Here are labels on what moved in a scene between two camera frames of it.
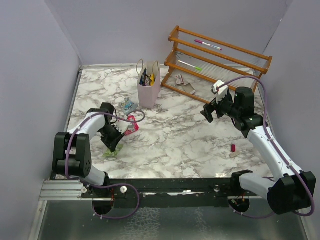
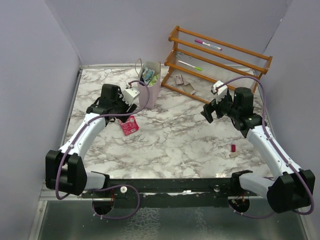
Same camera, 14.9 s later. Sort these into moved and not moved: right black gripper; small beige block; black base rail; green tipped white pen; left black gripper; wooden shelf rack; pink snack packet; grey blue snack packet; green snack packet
Moved: green snack packet; grey blue snack packet; left black gripper
Not moved: pink snack packet; black base rail; green tipped white pen; wooden shelf rack; right black gripper; small beige block
